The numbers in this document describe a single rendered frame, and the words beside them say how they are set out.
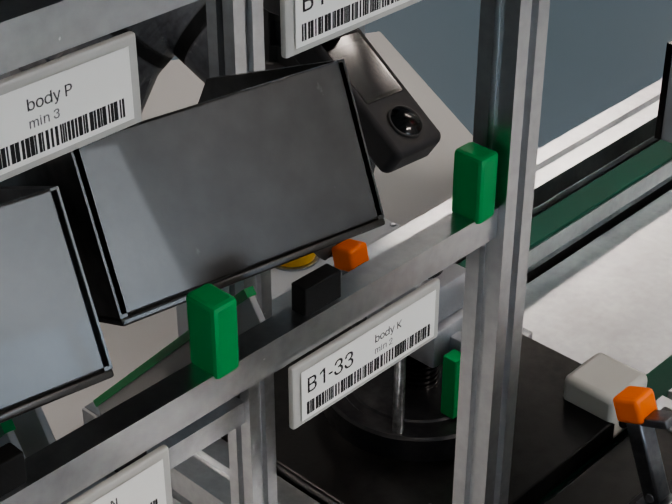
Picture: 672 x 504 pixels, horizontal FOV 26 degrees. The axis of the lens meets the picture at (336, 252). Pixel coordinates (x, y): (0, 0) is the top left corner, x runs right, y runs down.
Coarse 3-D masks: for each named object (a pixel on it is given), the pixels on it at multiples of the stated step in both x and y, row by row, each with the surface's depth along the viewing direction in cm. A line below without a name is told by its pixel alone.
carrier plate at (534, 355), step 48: (336, 336) 113; (528, 384) 108; (288, 432) 103; (336, 432) 103; (528, 432) 103; (576, 432) 103; (288, 480) 101; (336, 480) 99; (384, 480) 99; (432, 480) 99; (528, 480) 99
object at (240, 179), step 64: (320, 64) 63; (128, 128) 56; (192, 128) 58; (256, 128) 60; (320, 128) 61; (64, 192) 57; (128, 192) 57; (192, 192) 58; (256, 192) 60; (320, 192) 61; (128, 256) 57; (192, 256) 58; (256, 256) 60; (128, 320) 57
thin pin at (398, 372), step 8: (400, 360) 97; (400, 368) 97; (400, 376) 98; (400, 384) 98; (400, 392) 98; (400, 400) 99; (400, 408) 99; (400, 416) 99; (400, 424) 100; (400, 432) 100
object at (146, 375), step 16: (240, 304) 76; (256, 304) 75; (240, 320) 76; (256, 320) 75; (160, 352) 86; (176, 352) 85; (144, 368) 89; (160, 368) 87; (176, 368) 85; (128, 384) 93; (144, 384) 90; (96, 400) 98; (112, 400) 96; (16, 416) 71; (32, 416) 69; (16, 432) 72; (32, 432) 70; (48, 432) 68; (32, 448) 70
